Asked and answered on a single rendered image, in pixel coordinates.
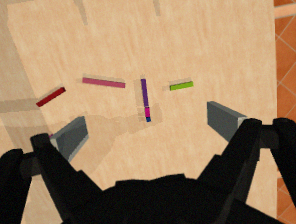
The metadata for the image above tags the purple rod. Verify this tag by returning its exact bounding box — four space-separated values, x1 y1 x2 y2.
141 79 149 107

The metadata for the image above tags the red rod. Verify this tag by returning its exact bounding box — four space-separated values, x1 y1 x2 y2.
37 87 66 107

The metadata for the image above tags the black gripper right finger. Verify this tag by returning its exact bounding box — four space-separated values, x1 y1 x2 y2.
175 101 296 224

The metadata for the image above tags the pink rod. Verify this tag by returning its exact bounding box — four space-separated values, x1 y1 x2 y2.
82 78 126 88

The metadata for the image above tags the lime green rod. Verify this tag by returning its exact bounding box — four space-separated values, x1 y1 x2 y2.
170 81 194 91

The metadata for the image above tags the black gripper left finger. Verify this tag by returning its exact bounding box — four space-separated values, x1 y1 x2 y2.
0 116 128 224

